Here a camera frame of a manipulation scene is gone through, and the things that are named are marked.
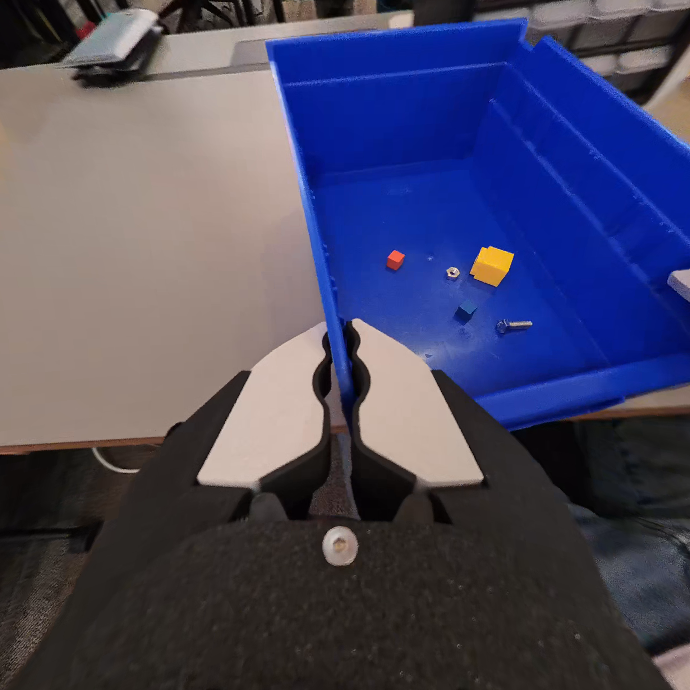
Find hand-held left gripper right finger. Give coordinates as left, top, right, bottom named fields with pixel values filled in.
left=345, top=318, right=485, bottom=492

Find blue plastic bin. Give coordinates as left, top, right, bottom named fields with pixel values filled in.
left=264, top=17, right=690, bottom=432

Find grey power bank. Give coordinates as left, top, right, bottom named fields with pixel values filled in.
left=59, top=8, right=164, bottom=87

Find set of clear cabinet drawers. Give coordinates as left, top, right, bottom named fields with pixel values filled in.
left=474, top=0, right=681, bottom=93

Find yellow plastic block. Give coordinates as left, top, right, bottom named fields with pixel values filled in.
left=470, top=245, right=516, bottom=288

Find white cable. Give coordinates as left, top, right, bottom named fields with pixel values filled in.
left=89, top=446, right=142, bottom=476

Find person's white shirt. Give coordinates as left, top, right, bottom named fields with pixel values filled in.
left=652, top=644, right=690, bottom=690

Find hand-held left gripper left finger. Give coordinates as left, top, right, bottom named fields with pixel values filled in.
left=197, top=322, right=332, bottom=492

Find person's blue jeans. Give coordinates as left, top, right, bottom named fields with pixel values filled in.
left=566, top=420, right=690, bottom=659

